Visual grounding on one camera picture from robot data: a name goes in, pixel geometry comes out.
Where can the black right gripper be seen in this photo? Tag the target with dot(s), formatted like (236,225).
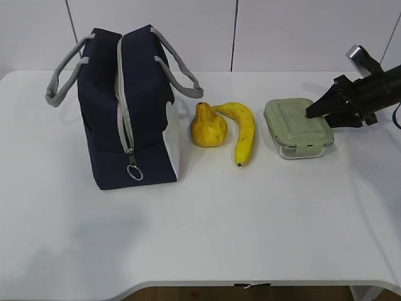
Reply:
(343,105)

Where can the glass container green lid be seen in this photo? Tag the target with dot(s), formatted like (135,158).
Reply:
(294,134)

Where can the yellow banana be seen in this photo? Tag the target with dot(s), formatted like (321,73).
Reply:
(244,118)

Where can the yellow pear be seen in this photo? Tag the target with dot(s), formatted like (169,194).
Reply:
(207,128)

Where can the navy blue lunch bag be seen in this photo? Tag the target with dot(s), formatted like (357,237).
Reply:
(126,90)

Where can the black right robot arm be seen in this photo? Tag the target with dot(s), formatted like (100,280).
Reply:
(383,89)

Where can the white table leg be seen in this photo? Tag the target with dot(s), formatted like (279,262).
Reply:
(365,293)

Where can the black tape on table edge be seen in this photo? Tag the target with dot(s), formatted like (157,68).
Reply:
(250,285)

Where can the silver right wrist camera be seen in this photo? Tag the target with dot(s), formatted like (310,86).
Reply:
(363,62)

